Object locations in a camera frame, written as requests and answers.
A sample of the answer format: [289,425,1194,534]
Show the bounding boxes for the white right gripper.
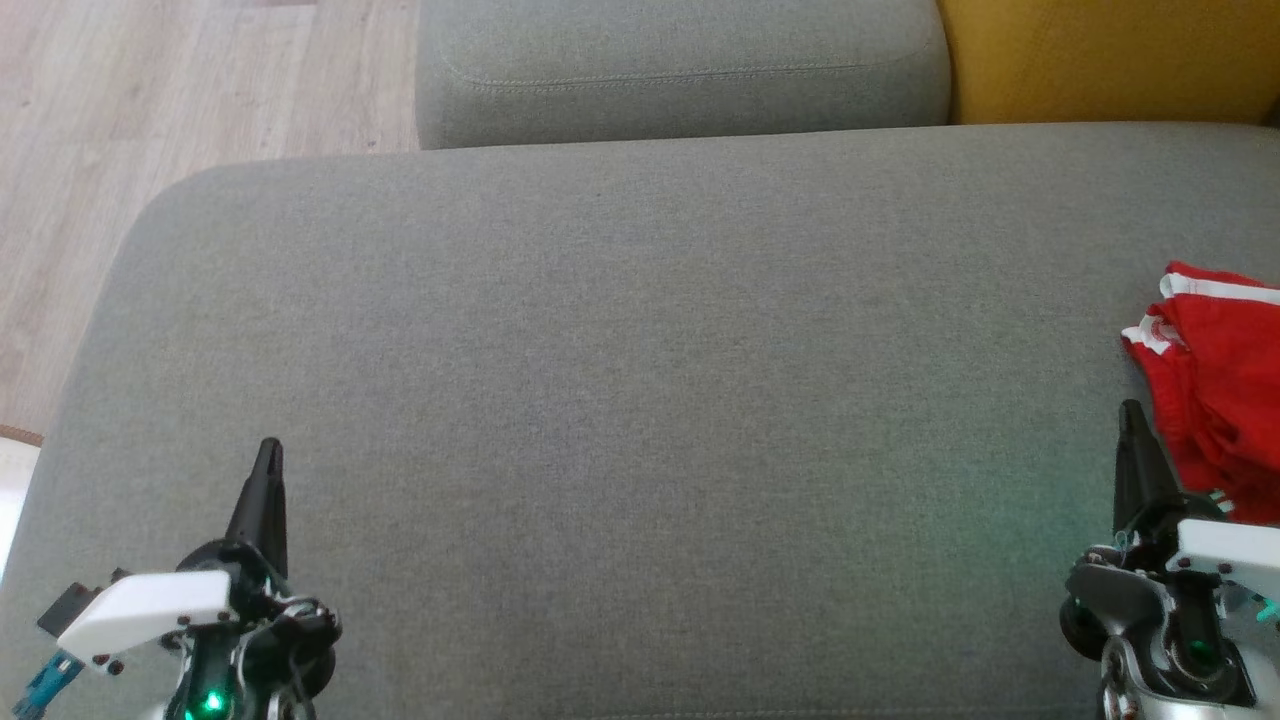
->
[1060,399,1280,703]

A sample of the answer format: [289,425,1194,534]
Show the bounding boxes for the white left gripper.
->
[57,437,343,701]

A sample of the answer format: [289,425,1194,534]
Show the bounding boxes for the red shorts with white stripe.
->
[1120,261,1280,527]

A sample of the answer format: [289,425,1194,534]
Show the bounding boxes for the white floor rug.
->
[0,425,45,586]

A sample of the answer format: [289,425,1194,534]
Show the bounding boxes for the grey fabric sofa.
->
[0,122,1280,720]

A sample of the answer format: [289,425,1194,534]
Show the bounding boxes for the wide yellow sofa back cushion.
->
[937,0,1280,126]

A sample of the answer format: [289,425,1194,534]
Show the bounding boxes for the long grey sofa seat cushion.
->
[415,0,952,151]

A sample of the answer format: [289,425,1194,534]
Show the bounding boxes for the blue left camera connector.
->
[12,650,86,720]

